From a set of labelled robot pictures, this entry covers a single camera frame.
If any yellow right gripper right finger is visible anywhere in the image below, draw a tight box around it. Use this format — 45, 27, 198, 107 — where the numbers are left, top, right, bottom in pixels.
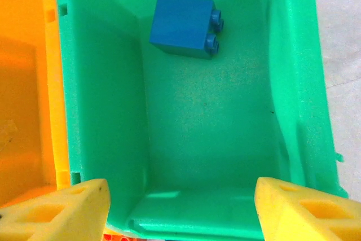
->
254, 177, 361, 241

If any orange lego brick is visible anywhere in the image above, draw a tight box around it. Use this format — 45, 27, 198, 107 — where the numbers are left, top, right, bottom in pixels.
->
102, 233, 129, 241

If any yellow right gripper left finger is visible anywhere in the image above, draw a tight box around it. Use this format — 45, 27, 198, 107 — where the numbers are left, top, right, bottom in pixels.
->
0, 178, 111, 241

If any blue tall lego cube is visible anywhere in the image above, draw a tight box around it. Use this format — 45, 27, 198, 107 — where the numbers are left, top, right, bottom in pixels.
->
149, 0, 225, 60

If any green plastic bin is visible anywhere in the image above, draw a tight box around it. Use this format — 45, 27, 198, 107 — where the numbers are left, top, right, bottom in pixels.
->
54, 0, 349, 241

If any yellow plastic bin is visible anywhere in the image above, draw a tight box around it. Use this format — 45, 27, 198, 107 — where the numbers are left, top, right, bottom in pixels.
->
0, 0, 70, 208

